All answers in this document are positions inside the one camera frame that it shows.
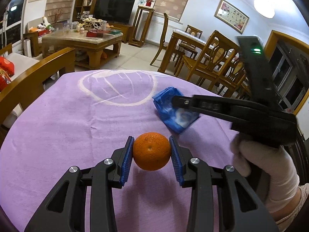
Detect wooden dining chair front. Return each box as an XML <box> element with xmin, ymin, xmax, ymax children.
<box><xmin>174</xmin><ymin>30</ymin><xmax>239</xmax><ymax>91</ymax></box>

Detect orange fruit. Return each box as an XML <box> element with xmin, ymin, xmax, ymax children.
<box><xmin>132</xmin><ymin>132</ymin><xmax>171</xmax><ymax>171</ymax></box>

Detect wooden chair by radiator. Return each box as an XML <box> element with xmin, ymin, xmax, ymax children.
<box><xmin>150</xmin><ymin>13</ymin><xmax>184</xmax><ymax>72</ymax></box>

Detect wooden dining table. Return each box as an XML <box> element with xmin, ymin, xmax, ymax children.
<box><xmin>158</xmin><ymin>28</ymin><xmax>240</xmax><ymax>74</ymax></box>

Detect purple tablecloth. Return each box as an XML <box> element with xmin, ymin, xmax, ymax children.
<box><xmin>0</xmin><ymin>69</ymin><xmax>242</xmax><ymax>232</ymax></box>

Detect blue plastic wrapper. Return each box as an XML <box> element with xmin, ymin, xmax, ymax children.
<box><xmin>152</xmin><ymin>86</ymin><xmax>199</xmax><ymax>134</ymax></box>

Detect wooden plant stand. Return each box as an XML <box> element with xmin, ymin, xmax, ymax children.
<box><xmin>128</xmin><ymin>5</ymin><xmax>155</xmax><ymax>48</ymax></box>

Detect round ceiling lamp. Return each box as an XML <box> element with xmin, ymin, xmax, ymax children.
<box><xmin>254</xmin><ymin>0</ymin><xmax>275</xmax><ymax>19</ymax></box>

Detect right white gloved hand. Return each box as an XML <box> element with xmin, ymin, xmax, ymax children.
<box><xmin>230</xmin><ymin>134</ymin><xmax>301</xmax><ymax>214</ymax></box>

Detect wooden coffee table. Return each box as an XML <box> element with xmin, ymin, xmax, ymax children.
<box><xmin>42</xmin><ymin>30</ymin><xmax>123</xmax><ymax>70</ymax></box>

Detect framed picture on wall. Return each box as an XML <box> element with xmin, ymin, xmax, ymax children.
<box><xmin>214</xmin><ymin>0</ymin><xmax>249</xmax><ymax>34</ymax></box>

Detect black flat television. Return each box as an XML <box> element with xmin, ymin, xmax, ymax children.
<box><xmin>93</xmin><ymin>0</ymin><xmax>135</xmax><ymax>24</ymax></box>

